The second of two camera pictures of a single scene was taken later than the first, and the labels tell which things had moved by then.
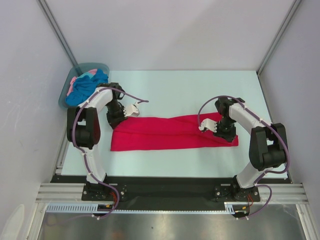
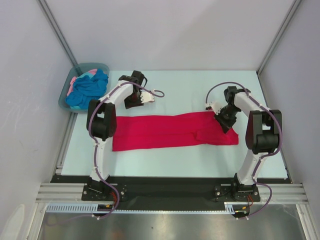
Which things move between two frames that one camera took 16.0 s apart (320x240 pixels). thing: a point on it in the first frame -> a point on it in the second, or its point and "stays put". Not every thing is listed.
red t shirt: [180, 131] stays put
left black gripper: [114, 121] -> [128, 104]
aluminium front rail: [60, 192] stays put
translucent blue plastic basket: [84, 78] stays put
